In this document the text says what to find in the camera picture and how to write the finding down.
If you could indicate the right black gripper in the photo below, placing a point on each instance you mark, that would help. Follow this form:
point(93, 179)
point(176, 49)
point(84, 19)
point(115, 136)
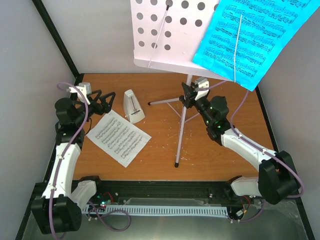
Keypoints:
point(188, 93)

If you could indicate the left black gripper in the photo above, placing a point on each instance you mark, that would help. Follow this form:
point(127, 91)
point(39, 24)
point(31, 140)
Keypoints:
point(106, 108)

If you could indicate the white metronome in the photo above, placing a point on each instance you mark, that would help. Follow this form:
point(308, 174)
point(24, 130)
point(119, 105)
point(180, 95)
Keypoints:
point(132, 108)

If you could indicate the white sheet music page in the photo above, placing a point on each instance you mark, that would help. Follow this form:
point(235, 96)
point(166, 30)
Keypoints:
point(119, 138)

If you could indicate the blue sheet music page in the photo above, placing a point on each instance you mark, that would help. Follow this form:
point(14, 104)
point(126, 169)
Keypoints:
point(245, 37)

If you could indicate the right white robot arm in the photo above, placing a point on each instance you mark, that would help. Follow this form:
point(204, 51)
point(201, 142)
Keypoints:
point(277, 178)

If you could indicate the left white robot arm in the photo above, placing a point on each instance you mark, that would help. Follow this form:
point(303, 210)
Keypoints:
point(59, 208)

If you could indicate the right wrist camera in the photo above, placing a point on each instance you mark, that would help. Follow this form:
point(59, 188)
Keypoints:
point(201, 84)

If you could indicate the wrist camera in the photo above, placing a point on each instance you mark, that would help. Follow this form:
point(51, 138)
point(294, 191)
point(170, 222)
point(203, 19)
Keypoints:
point(201, 84)
point(83, 90)

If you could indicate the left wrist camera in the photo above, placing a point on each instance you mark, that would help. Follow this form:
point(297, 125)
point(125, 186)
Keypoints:
point(83, 90)

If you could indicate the black aluminium frame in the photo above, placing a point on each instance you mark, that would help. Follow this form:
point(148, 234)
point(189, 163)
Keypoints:
point(40, 7)

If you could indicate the light blue cable duct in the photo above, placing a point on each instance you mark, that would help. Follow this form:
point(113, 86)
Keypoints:
point(161, 211)

